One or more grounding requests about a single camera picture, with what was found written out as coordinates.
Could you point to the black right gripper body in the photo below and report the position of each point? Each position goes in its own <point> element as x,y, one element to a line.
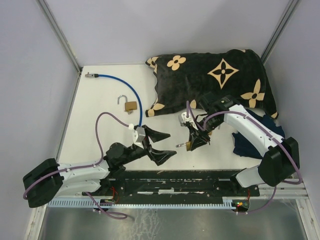
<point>202,134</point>

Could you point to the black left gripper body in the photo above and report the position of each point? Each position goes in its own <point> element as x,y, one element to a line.
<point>146,145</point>

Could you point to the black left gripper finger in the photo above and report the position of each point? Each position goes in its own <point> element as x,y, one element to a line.
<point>154,135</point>
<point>159,157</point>

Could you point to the small brass padlock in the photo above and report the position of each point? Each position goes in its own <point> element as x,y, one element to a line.
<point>183,145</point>

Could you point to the brass padlock with key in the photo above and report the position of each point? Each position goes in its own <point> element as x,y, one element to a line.
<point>129,106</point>

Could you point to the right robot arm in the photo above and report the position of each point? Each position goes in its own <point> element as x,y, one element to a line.
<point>280,156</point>

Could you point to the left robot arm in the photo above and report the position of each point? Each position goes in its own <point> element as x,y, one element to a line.
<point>51,179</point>

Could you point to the dark blue cloth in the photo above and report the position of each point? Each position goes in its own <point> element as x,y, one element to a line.
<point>245,145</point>

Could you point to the black floral patterned blanket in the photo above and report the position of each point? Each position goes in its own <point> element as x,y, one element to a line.
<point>182,77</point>

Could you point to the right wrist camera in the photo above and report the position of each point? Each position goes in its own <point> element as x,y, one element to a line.
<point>184,119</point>

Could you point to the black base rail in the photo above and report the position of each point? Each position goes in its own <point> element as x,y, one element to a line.
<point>198,183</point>

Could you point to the white slotted cable duct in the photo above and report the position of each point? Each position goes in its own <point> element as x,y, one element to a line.
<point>146,201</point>

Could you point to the right aluminium frame post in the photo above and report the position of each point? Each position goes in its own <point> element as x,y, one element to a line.
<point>285,18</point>

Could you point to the aluminium frame post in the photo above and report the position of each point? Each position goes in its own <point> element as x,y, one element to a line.
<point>47,12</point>
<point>285,18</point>

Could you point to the left aluminium frame post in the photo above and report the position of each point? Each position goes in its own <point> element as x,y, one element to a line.
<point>47,12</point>

